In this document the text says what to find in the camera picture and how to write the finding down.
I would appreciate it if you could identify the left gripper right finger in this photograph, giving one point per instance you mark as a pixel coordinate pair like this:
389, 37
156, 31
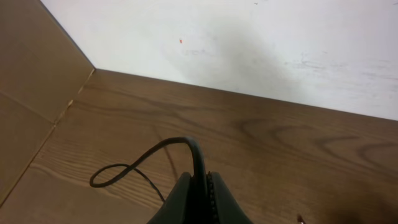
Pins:
224, 209

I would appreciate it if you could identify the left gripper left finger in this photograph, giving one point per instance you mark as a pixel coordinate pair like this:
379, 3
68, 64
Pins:
177, 208

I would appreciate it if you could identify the brown cardboard box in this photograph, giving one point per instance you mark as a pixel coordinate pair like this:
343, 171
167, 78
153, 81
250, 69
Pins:
42, 70

